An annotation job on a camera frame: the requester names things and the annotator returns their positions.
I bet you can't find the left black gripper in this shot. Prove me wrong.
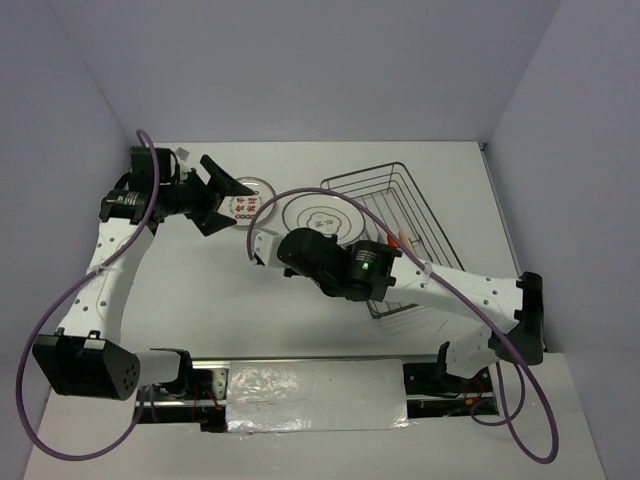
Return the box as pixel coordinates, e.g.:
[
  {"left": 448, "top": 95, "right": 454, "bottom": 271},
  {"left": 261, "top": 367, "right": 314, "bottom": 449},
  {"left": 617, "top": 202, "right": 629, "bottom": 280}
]
[{"left": 159, "top": 155, "right": 253, "bottom": 237}]

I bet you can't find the white plate green rim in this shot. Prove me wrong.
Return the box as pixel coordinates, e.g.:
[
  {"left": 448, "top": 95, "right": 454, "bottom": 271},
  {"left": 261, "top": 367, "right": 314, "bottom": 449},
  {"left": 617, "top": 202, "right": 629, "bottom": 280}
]
[{"left": 282, "top": 193, "right": 366, "bottom": 245}]

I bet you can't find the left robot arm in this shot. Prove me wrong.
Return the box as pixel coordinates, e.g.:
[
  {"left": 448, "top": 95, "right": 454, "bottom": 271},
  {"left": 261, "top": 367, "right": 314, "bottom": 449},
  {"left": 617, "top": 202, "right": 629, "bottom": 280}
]
[{"left": 32, "top": 147, "right": 253, "bottom": 400}]

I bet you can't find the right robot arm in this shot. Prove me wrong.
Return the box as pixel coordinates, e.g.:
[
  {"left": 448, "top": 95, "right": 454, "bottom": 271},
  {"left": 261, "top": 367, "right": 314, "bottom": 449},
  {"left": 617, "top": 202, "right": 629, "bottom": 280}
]
[{"left": 276, "top": 228, "right": 544, "bottom": 391}]

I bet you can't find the orange plate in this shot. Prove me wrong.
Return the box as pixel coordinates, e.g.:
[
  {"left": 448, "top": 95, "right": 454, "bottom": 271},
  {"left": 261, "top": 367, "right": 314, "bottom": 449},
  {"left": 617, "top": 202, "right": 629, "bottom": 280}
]
[{"left": 387, "top": 232, "right": 400, "bottom": 249}]

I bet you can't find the pink plate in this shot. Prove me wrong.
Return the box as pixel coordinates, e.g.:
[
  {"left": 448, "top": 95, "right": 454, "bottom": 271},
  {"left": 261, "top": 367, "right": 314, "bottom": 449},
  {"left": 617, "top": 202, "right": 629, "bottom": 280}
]
[{"left": 398, "top": 230, "right": 415, "bottom": 255}]

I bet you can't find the silver tape patch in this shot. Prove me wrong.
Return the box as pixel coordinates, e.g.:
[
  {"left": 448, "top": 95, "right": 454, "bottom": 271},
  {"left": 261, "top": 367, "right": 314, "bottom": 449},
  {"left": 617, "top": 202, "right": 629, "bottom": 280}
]
[{"left": 226, "top": 359, "right": 409, "bottom": 434}]

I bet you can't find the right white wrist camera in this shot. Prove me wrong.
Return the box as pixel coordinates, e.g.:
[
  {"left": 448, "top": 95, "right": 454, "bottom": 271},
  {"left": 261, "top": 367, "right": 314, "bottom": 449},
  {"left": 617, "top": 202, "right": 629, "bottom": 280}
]
[{"left": 252, "top": 229, "right": 283, "bottom": 268}]

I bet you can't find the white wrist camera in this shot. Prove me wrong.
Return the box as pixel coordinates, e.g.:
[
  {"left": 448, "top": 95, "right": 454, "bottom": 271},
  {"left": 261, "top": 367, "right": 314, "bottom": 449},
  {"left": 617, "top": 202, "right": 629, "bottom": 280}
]
[
  {"left": 252, "top": 229, "right": 283, "bottom": 268},
  {"left": 173, "top": 147, "right": 191, "bottom": 174}
]

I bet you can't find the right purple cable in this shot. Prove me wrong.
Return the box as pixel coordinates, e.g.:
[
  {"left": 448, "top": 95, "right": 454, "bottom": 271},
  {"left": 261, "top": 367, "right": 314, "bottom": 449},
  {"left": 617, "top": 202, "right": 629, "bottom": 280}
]
[{"left": 247, "top": 187, "right": 559, "bottom": 464}]

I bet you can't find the purple cable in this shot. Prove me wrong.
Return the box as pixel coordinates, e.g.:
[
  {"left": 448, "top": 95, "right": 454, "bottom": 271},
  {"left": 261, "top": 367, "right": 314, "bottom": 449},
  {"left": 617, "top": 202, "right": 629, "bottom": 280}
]
[
  {"left": 247, "top": 187, "right": 559, "bottom": 464},
  {"left": 18, "top": 128, "right": 164, "bottom": 459}
]

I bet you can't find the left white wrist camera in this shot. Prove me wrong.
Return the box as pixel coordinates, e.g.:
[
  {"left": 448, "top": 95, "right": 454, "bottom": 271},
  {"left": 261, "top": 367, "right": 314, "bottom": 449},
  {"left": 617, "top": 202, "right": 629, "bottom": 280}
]
[{"left": 173, "top": 147, "right": 191, "bottom": 174}]

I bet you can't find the metal wire dish rack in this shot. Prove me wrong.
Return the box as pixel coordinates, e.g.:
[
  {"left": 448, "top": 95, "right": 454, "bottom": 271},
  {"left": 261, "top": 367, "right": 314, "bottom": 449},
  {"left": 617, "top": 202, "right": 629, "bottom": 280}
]
[{"left": 319, "top": 160, "right": 464, "bottom": 321}]

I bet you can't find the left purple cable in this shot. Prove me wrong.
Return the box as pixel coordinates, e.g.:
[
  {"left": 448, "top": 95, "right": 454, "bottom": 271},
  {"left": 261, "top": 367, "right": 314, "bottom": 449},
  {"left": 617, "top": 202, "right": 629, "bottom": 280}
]
[{"left": 18, "top": 128, "right": 164, "bottom": 459}]

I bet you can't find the metal mounting rail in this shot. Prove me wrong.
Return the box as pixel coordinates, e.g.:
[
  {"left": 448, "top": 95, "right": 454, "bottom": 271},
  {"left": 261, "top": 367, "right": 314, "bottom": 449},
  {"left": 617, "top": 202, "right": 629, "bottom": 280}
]
[{"left": 139, "top": 357, "right": 498, "bottom": 433}]

